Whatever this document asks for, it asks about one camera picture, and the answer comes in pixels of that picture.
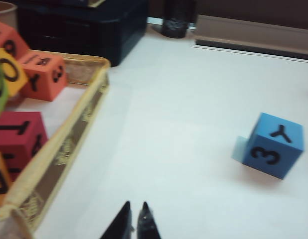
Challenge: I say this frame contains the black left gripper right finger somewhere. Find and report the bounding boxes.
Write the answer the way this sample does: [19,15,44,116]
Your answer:
[136,201,162,239]

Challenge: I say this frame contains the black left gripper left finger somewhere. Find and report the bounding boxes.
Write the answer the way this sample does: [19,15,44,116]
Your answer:
[99,200,133,239]

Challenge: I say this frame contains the yellow fabric storage bag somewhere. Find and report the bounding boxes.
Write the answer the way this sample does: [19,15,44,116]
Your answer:
[0,49,111,239]

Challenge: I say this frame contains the orange-yellow foam block 7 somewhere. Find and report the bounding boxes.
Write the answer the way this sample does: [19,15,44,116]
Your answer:
[0,151,13,208]

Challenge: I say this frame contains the red foam block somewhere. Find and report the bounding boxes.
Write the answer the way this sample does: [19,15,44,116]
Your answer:
[0,111,49,183]

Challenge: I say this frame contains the blue foam block Y 3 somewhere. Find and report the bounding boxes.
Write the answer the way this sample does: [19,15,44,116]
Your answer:
[241,112,306,180]

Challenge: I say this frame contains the orange foam block Y 3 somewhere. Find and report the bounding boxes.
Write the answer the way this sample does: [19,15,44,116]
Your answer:
[18,53,69,102]

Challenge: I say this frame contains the green foam block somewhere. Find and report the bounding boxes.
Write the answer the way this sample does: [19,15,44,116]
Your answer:
[0,53,9,119]

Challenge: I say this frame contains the yellow foam block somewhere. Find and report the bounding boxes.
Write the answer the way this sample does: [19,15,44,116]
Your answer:
[0,47,29,98]

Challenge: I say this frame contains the dark blue hard case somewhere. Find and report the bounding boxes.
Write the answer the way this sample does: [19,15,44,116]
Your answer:
[15,0,149,68]

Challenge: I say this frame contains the black mug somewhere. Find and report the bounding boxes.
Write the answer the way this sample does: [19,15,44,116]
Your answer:
[161,0,197,39]

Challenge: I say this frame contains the orange foam block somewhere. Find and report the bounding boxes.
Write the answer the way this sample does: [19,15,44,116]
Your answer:
[0,19,30,60]

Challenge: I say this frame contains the brown desk divider panel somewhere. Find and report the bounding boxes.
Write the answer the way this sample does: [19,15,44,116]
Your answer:
[193,0,308,31]

